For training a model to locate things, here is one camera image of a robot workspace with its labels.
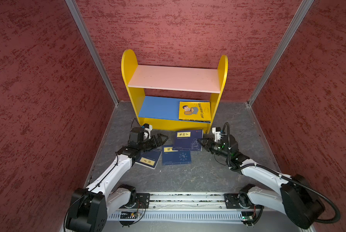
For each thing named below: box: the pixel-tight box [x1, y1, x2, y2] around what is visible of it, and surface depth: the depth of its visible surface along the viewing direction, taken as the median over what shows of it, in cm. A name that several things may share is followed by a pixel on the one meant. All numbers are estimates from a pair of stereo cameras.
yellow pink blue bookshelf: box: [121, 49, 229, 134], surface depth 83 cm
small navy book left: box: [134, 148, 163, 170], surface depth 89 cm
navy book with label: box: [172, 129, 203, 152], surface depth 86 cm
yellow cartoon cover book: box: [178, 101, 212, 123], surface depth 94 cm
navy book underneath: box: [162, 145, 192, 166], surface depth 91 cm
